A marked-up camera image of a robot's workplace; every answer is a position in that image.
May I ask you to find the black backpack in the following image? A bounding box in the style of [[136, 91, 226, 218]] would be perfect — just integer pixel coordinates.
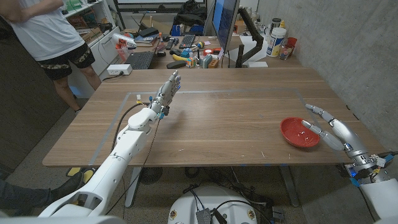
[[172, 0, 208, 27]]

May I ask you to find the red bowl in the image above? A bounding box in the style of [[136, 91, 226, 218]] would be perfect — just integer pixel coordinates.
[[279, 116, 321, 148]]

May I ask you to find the black round fan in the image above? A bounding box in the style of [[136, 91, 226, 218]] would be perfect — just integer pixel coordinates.
[[139, 167, 164, 185]]

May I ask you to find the grey table leg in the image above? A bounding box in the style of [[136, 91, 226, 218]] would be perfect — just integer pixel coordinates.
[[124, 167, 142, 208], [278, 165, 301, 208]]

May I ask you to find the computer monitor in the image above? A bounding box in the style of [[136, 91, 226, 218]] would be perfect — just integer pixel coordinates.
[[211, 0, 241, 52]]

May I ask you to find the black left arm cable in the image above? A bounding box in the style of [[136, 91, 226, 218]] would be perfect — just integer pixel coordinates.
[[111, 102, 152, 153]]

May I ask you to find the black keyboard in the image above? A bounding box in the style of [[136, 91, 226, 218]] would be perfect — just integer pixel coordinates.
[[178, 34, 197, 49]]

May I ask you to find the whiteboard with black frame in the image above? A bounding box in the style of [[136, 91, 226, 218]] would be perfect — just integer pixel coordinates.
[[112, 0, 208, 14]]

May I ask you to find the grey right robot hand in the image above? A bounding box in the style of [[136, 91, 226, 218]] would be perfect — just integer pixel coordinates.
[[300, 103, 392, 187]]

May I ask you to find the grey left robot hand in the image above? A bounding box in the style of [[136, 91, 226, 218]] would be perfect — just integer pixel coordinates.
[[149, 70, 182, 121]]

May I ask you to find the black oval case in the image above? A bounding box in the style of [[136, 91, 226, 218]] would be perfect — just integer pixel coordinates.
[[166, 60, 187, 70]]

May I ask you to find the white printed package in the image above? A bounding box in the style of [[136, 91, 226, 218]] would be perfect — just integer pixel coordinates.
[[111, 32, 137, 49]]

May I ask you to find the white wipes canister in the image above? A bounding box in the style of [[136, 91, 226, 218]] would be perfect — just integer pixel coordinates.
[[266, 27, 287, 58]]

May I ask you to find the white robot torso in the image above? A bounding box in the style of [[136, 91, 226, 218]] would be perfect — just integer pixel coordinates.
[[167, 185, 258, 224]]

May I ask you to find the white shelf unit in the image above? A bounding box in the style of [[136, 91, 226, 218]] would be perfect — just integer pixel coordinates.
[[62, 0, 123, 94]]

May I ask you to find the black laptop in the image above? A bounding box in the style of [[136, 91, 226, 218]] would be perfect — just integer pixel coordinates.
[[123, 37, 162, 70]]

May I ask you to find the yellow floor pad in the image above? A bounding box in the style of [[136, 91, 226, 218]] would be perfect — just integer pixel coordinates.
[[66, 167, 96, 184]]

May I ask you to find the person in white t-shirt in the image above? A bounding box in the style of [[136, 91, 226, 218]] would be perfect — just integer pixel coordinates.
[[0, 0, 103, 113]]

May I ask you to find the blue bag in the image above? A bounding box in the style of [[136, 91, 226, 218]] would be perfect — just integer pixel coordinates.
[[170, 24, 205, 37]]

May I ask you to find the white power strip box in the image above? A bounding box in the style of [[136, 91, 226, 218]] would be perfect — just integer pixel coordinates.
[[106, 63, 133, 76]]

